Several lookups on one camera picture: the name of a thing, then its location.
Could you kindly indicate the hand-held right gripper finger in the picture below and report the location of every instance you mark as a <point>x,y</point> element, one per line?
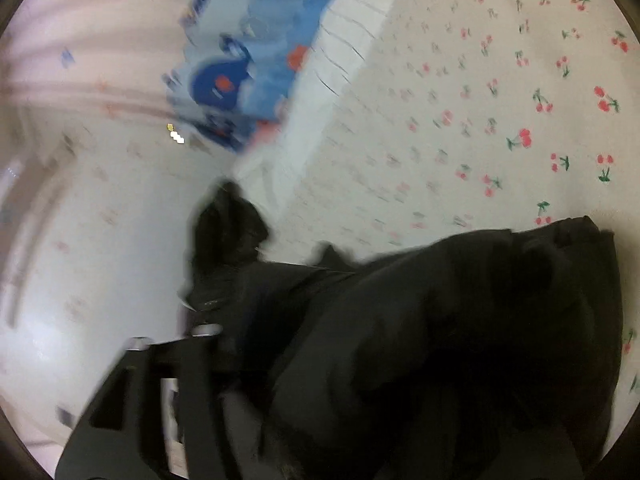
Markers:
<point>200,390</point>

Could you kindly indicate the black puffer jacket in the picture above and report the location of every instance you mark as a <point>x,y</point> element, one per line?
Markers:
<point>425,335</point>

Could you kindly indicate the whale print curtain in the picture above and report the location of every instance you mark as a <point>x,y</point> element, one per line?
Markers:
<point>240,70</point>

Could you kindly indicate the white striped duvet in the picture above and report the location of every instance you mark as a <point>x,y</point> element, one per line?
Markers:
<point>345,35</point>

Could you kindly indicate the white wall socket light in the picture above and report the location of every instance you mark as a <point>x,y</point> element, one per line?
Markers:
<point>175,134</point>

